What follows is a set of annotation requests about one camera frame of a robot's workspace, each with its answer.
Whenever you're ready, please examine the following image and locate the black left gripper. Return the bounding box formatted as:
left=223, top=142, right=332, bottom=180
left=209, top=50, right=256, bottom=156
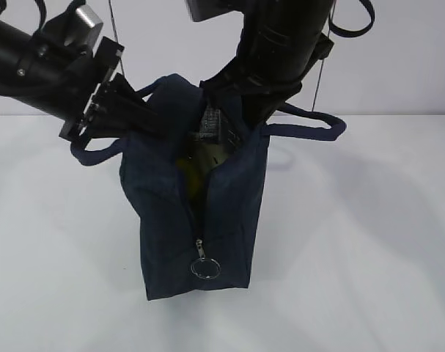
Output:
left=59, top=37, right=160, bottom=142

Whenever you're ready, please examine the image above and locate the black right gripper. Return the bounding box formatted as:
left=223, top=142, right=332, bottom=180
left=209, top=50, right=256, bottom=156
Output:
left=200, top=21, right=334, bottom=127

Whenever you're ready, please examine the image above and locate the yellow lemon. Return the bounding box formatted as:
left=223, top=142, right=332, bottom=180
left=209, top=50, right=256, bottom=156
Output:
left=176, top=158, right=203, bottom=200

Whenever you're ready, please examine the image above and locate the navy blue lunch bag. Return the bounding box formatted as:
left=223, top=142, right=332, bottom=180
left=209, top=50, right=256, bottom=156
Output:
left=70, top=74, right=346, bottom=301

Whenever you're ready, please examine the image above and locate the green lidded food container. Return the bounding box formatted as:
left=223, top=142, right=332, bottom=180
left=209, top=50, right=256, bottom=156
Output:
left=193, top=142, right=229, bottom=175

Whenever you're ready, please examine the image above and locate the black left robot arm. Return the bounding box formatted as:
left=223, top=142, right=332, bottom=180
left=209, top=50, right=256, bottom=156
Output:
left=0, top=13, right=164, bottom=144

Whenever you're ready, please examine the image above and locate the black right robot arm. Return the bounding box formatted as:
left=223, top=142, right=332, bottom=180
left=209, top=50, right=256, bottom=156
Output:
left=201, top=1, right=334, bottom=128

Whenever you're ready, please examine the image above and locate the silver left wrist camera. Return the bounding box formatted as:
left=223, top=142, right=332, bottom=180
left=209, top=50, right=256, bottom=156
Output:
left=43, top=1, right=103, bottom=50

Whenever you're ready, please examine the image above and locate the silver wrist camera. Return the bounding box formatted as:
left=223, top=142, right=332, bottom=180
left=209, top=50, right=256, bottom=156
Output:
left=43, top=1, right=103, bottom=50
left=185, top=0, right=252, bottom=22

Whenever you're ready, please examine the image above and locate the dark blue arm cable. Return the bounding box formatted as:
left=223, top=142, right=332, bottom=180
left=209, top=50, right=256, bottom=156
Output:
left=328, top=0, right=376, bottom=37

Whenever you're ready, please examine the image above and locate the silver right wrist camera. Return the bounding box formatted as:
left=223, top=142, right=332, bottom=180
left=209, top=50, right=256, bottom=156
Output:
left=185, top=0, right=252, bottom=22

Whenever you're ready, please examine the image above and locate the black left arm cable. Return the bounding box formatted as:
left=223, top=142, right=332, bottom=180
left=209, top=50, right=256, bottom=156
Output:
left=0, top=0, right=49, bottom=32

